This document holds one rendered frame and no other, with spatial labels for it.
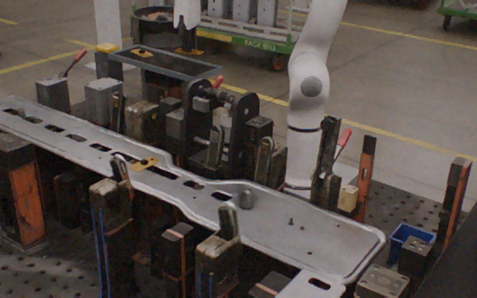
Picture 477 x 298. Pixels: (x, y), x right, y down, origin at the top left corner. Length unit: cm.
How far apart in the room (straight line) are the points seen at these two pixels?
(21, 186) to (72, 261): 25
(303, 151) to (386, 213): 36
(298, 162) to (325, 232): 60
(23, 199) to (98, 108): 35
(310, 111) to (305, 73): 15
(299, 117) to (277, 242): 63
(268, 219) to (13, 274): 77
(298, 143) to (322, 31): 37
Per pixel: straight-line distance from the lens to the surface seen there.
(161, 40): 425
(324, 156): 136
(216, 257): 113
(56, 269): 170
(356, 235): 129
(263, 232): 127
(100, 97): 178
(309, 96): 169
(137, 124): 169
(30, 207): 174
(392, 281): 108
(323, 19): 169
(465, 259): 124
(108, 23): 532
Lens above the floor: 173
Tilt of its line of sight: 28 degrees down
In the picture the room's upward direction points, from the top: 2 degrees clockwise
